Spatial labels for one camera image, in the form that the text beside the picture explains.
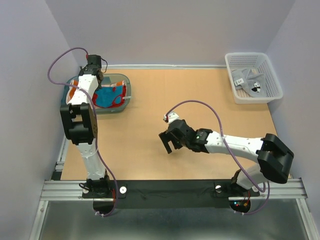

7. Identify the orange and white towel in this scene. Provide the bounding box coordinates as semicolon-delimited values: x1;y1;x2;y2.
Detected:
62;79;126;104

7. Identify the red and blue cloth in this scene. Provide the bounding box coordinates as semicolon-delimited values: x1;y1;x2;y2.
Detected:
92;85;127;109

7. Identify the grey cloth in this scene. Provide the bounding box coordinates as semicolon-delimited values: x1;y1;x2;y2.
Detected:
231;68;267;98

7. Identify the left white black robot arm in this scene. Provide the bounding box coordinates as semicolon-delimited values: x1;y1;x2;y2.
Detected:
60;54;111;198

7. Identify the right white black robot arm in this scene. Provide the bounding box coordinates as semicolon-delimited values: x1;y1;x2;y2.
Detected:
159;119;294;195

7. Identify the teal translucent plastic tub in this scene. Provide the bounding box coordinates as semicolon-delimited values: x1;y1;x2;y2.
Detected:
59;73;132;118

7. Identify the white perforated plastic basket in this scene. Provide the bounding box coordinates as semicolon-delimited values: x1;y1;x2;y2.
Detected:
225;52;284;104

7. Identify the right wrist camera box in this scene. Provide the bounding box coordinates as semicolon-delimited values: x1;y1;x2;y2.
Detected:
163;111;180;124

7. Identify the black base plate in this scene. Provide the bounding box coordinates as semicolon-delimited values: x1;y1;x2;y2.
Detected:
82;179;261;210

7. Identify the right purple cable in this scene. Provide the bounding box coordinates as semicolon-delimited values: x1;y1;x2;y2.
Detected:
163;100;271;216

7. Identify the aluminium frame rail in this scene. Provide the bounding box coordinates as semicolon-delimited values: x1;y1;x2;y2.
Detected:
40;178;308;201

